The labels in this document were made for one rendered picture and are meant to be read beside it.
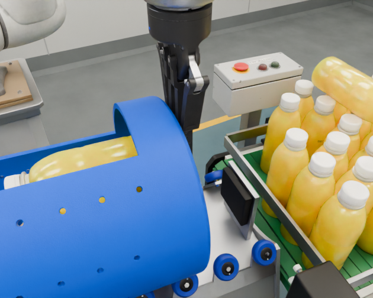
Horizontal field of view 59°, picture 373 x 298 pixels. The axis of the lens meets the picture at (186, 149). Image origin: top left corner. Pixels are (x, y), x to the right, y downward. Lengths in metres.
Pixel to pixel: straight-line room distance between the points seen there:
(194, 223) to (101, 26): 3.14
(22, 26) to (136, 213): 0.76
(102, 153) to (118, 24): 3.09
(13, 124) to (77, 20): 2.45
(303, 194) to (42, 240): 0.42
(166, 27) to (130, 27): 3.18
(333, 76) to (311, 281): 0.40
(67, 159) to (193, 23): 0.23
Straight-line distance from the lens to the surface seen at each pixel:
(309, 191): 0.61
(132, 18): 3.55
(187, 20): 0.38
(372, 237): 0.73
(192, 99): 0.41
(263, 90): 0.85
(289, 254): 0.72
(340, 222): 0.58
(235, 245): 0.67
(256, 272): 0.65
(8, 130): 1.02
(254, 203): 0.59
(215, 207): 0.72
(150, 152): 0.40
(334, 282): 0.58
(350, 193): 0.56
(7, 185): 0.47
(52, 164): 0.45
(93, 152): 0.45
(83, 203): 0.38
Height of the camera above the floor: 1.48
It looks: 41 degrees down
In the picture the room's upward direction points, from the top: straight up
